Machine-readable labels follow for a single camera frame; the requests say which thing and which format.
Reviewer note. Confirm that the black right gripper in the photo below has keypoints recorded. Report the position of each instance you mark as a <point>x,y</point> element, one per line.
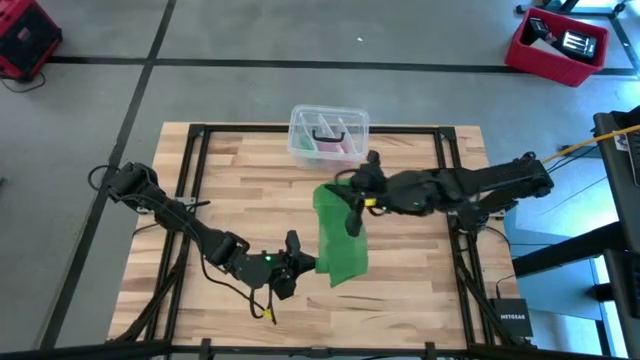
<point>400,195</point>

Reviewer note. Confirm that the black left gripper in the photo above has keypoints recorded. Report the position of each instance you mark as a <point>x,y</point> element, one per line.
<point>260,270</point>

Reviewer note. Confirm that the green elastic bandage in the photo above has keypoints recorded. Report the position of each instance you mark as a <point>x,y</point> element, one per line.
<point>335,250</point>

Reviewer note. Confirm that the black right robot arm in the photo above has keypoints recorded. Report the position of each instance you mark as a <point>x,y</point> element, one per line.
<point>490,180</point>

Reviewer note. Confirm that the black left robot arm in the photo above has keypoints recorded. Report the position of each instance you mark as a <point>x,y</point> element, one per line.
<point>165,210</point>

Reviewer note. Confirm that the pink bandage roll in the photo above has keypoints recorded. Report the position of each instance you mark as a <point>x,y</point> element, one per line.
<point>330,148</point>

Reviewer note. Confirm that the teal bandage roll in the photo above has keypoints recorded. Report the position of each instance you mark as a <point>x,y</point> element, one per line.
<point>303,141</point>

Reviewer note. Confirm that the clear plastic storage box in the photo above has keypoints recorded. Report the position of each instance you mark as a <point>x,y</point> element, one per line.
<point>327,120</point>

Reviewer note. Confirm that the red plastic crate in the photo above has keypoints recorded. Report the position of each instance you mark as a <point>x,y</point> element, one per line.
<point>550,65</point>

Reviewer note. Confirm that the black standing desk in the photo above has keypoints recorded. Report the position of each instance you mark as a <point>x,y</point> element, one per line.
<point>620,200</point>

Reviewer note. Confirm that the black and silver device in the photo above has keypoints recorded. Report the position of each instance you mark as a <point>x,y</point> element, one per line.
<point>577,46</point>

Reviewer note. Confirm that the red toolbox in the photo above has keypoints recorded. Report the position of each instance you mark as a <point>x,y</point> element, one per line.
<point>25,40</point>

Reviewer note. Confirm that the black aluminium table frame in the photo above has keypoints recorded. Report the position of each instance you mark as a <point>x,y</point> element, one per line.
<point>250,128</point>

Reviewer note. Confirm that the black Netgear network switch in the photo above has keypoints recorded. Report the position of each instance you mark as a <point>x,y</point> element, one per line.
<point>511,317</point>

